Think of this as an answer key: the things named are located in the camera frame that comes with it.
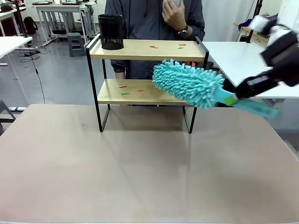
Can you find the grey phone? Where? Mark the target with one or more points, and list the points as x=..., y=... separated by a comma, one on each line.
x=176, y=2

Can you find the white desk with dark clutter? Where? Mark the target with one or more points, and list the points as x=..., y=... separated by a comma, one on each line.
x=10, y=16

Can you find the blue cloth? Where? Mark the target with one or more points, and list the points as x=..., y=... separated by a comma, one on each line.
x=245, y=23

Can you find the person's right forearm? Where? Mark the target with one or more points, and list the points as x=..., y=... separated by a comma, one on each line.
x=119, y=66

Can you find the black tripod stand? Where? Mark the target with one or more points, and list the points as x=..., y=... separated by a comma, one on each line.
x=253, y=21

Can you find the black folding chair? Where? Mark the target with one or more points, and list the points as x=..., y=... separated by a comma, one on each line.
x=209, y=65

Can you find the person's right hand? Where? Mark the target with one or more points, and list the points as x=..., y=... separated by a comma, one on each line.
x=119, y=75

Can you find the teal microfiber duster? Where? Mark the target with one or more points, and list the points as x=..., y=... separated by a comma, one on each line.
x=187, y=81

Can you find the person's left forearm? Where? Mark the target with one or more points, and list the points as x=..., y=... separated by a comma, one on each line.
x=196, y=32

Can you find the black mesh pen holder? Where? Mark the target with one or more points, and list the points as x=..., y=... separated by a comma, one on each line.
x=111, y=32

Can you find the person's left hand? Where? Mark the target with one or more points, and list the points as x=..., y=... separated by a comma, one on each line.
x=174, y=17

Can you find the white table with thin leg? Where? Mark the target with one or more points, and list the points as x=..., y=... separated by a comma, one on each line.
x=11, y=45

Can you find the person in dark grey jacket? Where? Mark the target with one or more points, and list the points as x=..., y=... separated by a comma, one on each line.
x=144, y=21

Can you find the grey plastic step stool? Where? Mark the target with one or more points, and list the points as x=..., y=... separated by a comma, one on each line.
x=76, y=44

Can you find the wooden workbench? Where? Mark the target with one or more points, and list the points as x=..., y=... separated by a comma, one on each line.
x=243, y=28

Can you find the white desk with metal frame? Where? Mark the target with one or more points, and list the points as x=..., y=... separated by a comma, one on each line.
x=60, y=9

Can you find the black power strip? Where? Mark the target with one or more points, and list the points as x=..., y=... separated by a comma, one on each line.
x=31, y=53

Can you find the black stand pole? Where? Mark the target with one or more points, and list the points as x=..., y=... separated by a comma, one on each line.
x=21, y=18

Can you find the grey chair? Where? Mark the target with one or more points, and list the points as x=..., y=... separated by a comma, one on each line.
x=7, y=116

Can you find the black wristwatch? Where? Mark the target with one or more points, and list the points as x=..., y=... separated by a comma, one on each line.
x=183, y=30

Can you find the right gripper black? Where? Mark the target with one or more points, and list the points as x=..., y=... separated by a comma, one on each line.
x=285, y=58

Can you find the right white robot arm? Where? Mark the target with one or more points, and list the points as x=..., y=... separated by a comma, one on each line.
x=268, y=24

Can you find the black backpack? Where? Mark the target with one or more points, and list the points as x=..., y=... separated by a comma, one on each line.
x=30, y=25

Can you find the black metal wooden two-tier shelf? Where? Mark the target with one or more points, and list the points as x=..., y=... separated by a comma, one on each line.
x=144, y=50

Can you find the large white table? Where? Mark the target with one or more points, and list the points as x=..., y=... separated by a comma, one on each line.
x=238, y=60

